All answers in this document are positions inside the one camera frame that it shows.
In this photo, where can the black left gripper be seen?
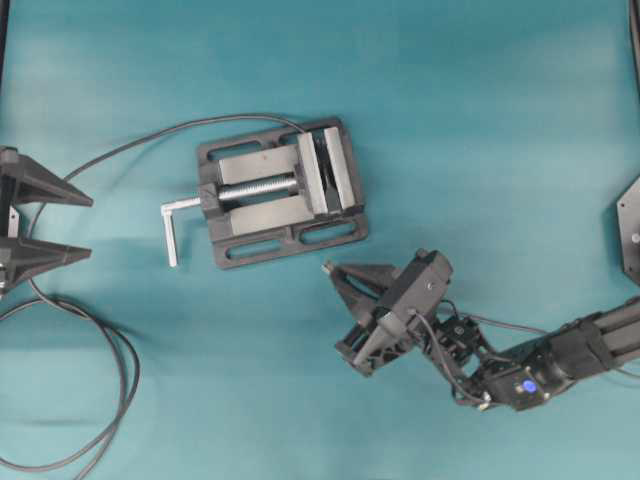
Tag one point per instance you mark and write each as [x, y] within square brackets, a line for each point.
[24, 180]

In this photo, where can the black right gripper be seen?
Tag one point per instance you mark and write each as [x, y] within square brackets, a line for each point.
[389, 304]

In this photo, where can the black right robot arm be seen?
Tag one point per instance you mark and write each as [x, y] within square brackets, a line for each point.
[531, 373]

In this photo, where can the black drill press vise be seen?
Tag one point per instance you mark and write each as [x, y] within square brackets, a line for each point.
[281, 192]

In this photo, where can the silver vise crank handle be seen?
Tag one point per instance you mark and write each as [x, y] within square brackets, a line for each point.
[167, 211]

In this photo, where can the black left frame post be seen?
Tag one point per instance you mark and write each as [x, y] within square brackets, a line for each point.
[4, 22]

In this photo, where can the black frame post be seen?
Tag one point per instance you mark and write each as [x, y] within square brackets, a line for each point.
[634, 37]
[4, 22]

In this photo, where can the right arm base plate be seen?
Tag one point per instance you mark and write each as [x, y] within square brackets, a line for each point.
[627, 209]

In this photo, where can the black right frame post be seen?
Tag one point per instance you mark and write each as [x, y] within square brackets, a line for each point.
[634, 37]

